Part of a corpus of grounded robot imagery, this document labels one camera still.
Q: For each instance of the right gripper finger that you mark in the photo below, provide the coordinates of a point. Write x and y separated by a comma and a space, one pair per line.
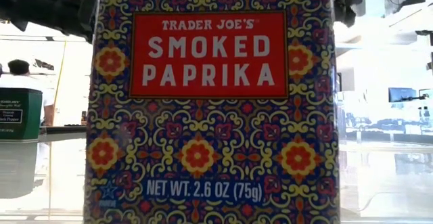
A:
345, 11

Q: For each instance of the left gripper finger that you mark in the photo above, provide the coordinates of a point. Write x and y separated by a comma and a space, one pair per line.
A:
88, 11

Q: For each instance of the black-lid green pepper tin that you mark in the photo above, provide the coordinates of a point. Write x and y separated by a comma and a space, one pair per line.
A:
20, 115

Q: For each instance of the red-lid smoked paprika tin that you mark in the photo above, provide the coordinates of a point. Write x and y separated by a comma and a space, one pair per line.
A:
209, 132

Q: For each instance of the person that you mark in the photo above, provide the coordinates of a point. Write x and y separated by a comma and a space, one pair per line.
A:
18, 67

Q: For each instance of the blue-screen monitor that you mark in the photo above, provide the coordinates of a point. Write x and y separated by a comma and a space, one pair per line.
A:
402, 93

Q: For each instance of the black metal table frame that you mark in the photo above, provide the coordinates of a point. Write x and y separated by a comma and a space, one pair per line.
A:
64, 129

